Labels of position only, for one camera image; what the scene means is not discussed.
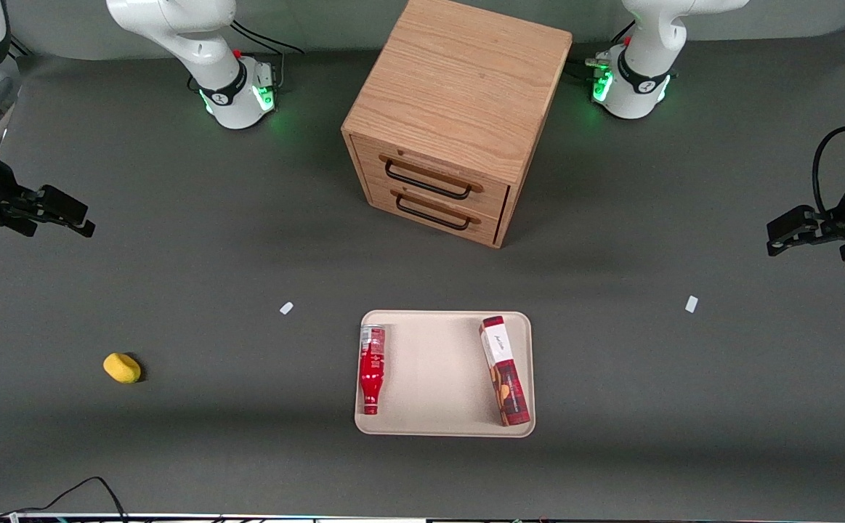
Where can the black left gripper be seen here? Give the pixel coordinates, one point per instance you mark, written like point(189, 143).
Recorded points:
point(831, 222)

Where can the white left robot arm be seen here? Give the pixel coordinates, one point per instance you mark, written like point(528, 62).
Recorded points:
point(647, 43)

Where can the beige plastic tray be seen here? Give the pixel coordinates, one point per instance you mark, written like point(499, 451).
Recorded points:
point(437, 378)

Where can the wooden drawer cabinet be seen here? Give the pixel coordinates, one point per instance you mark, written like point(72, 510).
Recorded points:
point(458, 80)

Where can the yellow lemon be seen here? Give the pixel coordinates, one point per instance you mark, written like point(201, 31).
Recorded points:
point(122, 368)

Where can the wooden drawer front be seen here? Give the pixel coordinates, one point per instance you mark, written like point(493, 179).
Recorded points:
point(495, 195)
point(484, 231)

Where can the red white cookie box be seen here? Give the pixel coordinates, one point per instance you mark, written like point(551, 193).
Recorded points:
point(506, 378)

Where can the red ketchup bottle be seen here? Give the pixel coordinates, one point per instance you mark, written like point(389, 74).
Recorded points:
point(371, 370)

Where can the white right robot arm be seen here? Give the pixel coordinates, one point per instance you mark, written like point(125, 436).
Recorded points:
point(175, 29)

